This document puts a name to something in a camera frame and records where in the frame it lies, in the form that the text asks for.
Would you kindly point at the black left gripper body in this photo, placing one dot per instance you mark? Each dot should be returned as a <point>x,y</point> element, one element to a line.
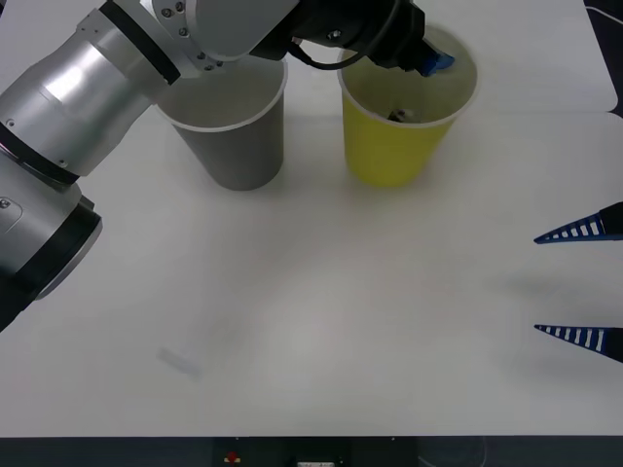
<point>384,29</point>

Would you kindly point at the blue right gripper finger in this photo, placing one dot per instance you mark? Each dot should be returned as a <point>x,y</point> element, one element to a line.
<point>591,339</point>
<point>589,228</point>

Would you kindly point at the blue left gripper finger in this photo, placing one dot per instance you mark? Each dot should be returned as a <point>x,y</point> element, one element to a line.
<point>439,61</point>

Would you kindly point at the black drink can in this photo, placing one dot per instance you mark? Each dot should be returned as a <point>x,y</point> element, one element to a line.
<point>403,115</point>

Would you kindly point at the silver-grey left robot arm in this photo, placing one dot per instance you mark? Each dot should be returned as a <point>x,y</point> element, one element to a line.
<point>73,112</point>

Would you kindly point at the yellow-green plastic bin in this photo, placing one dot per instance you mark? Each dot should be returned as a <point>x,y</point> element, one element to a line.
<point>389,151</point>

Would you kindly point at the grey plastic bin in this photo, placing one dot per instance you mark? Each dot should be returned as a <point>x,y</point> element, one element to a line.
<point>238,146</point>

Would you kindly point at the red emergency stop button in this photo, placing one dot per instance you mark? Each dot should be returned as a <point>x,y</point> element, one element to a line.
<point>232,457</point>

